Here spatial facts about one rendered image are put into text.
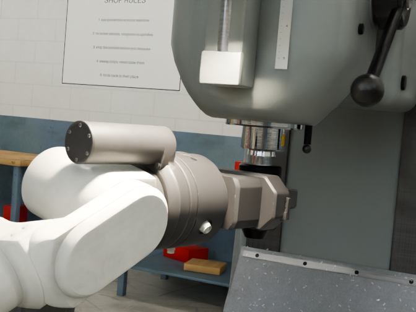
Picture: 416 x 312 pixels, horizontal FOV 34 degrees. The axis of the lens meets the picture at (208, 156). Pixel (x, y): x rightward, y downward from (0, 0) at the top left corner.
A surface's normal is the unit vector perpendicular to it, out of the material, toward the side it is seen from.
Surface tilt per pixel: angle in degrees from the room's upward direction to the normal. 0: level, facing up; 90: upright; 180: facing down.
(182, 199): 78
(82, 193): 65
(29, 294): 129
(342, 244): 90
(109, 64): 90
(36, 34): 90
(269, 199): 90
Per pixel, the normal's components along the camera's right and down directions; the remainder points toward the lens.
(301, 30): -0.14, 0.04
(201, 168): 0.56, -0.69
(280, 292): -0.35, -0.42
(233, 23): -0.42, 0.01
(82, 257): 0.74, 0.28
